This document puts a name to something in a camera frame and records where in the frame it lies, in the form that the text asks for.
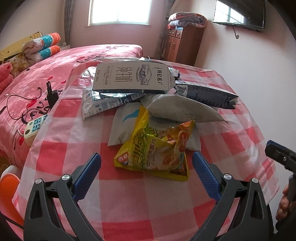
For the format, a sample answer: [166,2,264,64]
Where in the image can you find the yellow instant noodle wrapper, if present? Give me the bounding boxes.
[113,106,195,182]

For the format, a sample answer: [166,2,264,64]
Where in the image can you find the grey foil bag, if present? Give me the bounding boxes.
[140,94,224,123]

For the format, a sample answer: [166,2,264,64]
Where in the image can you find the white blue printed refill pouch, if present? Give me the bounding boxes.
[82,89,145,120]

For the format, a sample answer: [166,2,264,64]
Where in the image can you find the white pouch with teal swoosh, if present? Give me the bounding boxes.
[108,102,201,151]

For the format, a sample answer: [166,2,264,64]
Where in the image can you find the beige milk carton box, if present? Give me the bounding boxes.
[92,60,175,94]

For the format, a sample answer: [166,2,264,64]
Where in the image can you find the person's right hand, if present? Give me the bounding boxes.
[275,185,290,221]

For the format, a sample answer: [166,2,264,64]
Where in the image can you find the orange plastic chair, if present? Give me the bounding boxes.
[0,173,23,226]

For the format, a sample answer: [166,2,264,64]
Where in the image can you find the red white checkered tablecloth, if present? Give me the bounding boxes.
[12,61,279,240]

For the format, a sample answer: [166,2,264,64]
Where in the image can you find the cream power strip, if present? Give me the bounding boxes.
[23,114,48,147]

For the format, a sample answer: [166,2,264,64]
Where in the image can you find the dark blue snack bag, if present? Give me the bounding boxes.
[175,80,238,109]

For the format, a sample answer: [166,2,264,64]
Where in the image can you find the pink bed with bedspread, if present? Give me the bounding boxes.
[1,44,144,169]

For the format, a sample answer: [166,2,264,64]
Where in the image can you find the black charger adapter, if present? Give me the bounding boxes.
[46,81,59,109]

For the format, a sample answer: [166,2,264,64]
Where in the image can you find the pink pillows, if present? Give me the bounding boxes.
[0,63,13,93]

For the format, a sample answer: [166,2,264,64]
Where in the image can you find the wooden cabinet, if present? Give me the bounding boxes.
[162,25,204,66]

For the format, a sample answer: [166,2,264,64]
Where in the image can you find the folded blanket on cabinet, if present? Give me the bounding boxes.
[168,12,207,28]

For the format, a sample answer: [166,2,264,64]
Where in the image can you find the rolled colourful quilt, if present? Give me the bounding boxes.
[22,33,61,66]

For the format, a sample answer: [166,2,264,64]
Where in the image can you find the window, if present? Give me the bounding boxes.
[88,0,152,26]

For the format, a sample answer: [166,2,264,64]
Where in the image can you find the grey curtain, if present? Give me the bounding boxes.
[64,0,75,45]

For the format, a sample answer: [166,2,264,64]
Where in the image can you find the wall mounted black television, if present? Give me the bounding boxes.
[212,0,265,32]

